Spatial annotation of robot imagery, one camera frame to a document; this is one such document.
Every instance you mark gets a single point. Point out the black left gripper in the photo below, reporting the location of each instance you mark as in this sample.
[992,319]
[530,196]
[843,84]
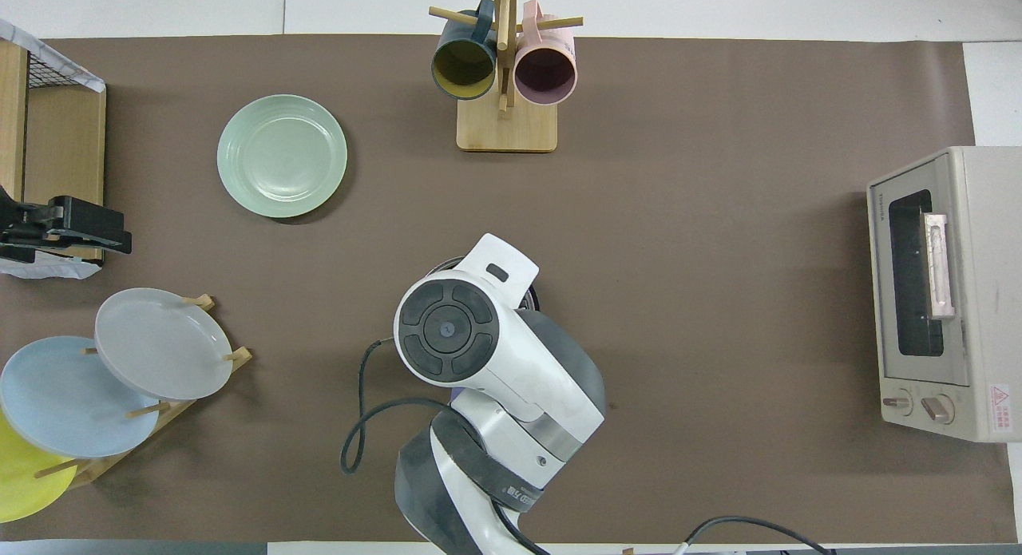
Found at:
[56,220]

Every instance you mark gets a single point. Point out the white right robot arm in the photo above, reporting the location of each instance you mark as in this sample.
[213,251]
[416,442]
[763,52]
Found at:
[495,363]

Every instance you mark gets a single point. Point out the grey plate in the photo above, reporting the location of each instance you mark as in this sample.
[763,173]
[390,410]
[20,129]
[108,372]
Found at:
[160,343]

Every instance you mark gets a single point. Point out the light blue plate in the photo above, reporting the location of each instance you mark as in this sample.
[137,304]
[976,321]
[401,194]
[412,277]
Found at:
[64,395]

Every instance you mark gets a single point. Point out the wooden plate rack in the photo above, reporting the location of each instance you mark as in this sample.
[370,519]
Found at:
[96,463]

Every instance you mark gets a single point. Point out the light green plate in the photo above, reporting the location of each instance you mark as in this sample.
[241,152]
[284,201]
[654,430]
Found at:
[282,156]

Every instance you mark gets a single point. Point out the yellow plate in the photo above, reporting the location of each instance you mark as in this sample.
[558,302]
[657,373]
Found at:
[24,483]

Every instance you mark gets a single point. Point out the white patterned cloth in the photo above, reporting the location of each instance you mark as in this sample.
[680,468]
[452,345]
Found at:
[48,269]
[48,52]

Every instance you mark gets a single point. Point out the dark teal mug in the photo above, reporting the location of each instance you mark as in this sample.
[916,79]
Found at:
[463,68]

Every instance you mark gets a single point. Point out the wooden mug rack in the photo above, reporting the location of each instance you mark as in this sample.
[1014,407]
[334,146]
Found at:
[507,128]

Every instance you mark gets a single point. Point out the pink ribbed mug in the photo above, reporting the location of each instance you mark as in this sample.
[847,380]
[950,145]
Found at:
[544,72]

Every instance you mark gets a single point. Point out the brown table mat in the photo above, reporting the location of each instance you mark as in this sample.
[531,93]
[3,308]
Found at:
[718,220]

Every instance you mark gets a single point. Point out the beige toaster oven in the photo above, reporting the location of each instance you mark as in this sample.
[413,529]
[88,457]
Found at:
[958,299]

